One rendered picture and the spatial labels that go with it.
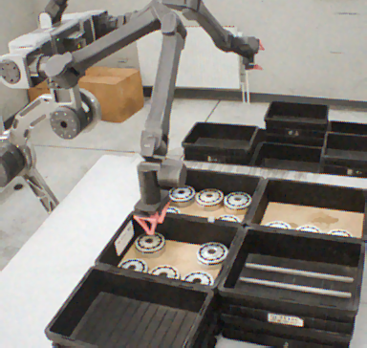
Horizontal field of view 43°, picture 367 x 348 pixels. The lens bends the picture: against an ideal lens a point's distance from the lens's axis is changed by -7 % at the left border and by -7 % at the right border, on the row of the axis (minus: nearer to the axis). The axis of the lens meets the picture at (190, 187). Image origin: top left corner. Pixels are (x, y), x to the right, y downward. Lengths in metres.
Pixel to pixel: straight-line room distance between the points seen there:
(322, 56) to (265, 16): 0.64
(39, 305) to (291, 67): 3.44
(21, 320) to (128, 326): 0.47
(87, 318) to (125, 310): 0.12
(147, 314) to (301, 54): 3.45
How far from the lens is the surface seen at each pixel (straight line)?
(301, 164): 2.97
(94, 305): 1.53
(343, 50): 4.48
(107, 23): 2.00
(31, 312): 1.77
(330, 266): 1.58
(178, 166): 1.25
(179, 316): 1.44
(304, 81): 4.62
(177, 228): 1.66
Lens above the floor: 1.89
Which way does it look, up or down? 33 degrees down
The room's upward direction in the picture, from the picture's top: 6 degrees counter-clockwise
